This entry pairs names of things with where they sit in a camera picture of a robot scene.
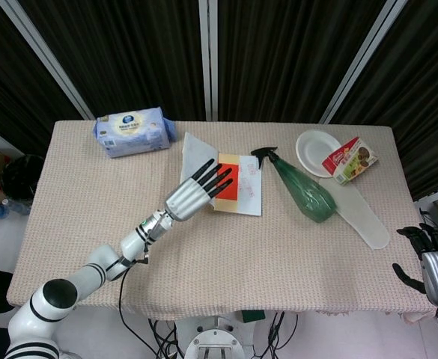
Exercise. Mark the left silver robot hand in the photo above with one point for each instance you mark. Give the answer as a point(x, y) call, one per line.
point(186, 200)

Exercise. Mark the beige woven tablecloth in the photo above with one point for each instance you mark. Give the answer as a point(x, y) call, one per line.
point(263, 269)

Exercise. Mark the white shoe insole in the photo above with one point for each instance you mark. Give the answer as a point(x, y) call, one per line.
point(364, 220)

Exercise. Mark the white lined notebook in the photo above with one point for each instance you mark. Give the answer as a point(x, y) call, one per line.
point(250, 190)

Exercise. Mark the white paper plate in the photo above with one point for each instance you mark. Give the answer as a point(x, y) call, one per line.
point(312, 151)

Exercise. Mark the white partition post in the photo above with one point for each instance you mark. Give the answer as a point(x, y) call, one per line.
point(46, 60)
point(364, 60)
point(208, 60)

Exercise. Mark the red snack box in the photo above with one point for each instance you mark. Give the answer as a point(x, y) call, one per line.
point(349, 161)

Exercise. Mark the black pleated curtain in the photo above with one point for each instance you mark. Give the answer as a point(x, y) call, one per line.
point(424, 93)
point(286, 56)
point(5, 82)
point(129, 56)

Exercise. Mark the blue tissue pack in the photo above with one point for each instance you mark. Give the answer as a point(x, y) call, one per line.
point(132, 132)

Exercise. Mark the white equipment frame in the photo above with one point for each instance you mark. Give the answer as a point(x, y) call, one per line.
point(434, 207)

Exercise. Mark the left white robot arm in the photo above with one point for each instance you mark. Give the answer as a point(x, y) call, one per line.
point(84, 276)

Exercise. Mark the small green block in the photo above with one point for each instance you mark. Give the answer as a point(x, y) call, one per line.
point(253, 316)

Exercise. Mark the red and gold card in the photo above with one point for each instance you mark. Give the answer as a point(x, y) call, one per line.
point(230, 194)

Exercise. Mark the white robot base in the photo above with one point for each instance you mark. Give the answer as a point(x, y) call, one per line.
point(213, 342)

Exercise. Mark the green spray bottle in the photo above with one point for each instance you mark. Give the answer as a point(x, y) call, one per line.
point(308, 190)

